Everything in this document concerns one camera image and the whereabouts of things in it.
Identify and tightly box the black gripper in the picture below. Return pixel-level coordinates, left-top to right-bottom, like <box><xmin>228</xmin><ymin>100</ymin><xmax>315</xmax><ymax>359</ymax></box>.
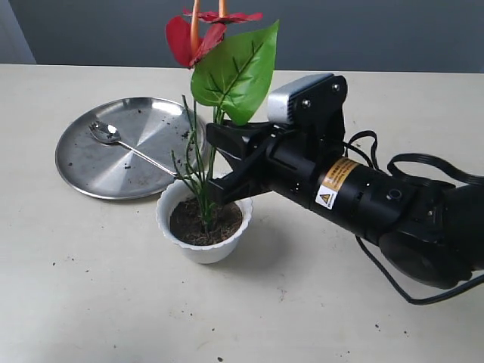
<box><xmin>206</xmin><ymin>120</ymin><xmax>348</xmax><ymax>212</ymax></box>

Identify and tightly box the red artificial anthurium flower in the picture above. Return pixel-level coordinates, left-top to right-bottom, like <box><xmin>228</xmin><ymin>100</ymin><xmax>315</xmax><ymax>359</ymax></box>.
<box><xmin>165</xmin><ymin>1</ymin><xmax>280</xmax><ymax>230</ymax></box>

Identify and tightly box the silver metal spoon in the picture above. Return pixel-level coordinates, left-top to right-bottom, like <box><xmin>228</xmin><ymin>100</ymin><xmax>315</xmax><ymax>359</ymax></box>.
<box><xmin>88</xmin><ymin>121</ymin><xmax>175</xmax><ymax>177</ymax></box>

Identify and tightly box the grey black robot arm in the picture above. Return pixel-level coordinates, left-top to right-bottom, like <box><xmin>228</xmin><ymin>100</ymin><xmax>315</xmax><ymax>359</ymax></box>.
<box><xmin>206</xmin><ymin>119</ymin><xmax>483</xmax><ymax>289</ymax></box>

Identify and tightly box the white scalloped flower pot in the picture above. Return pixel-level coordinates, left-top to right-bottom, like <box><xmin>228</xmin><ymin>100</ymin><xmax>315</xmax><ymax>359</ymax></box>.
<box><xmin>156</xmin><ymin>181</ymin><xmax>253</xmax><ymax>265</ymax></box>

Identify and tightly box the round stainless steel plate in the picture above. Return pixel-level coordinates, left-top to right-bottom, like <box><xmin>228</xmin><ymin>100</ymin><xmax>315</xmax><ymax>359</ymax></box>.
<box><xmin>55</xmin><ymin>97</ymin><xmax>208</xmax><ymax>200</ymax></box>

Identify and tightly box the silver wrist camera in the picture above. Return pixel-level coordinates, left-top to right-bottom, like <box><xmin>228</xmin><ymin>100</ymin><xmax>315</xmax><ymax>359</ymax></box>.
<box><xmin>267</xmin><ymin>73</ymin><xmax>348</xmax><ymax>141</ymax></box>

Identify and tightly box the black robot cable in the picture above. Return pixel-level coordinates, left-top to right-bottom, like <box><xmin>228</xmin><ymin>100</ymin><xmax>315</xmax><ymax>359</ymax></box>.
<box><xmin>346</xmin><ymin>130</ymin><xmax>484</xmax><ymax>306</ymax></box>

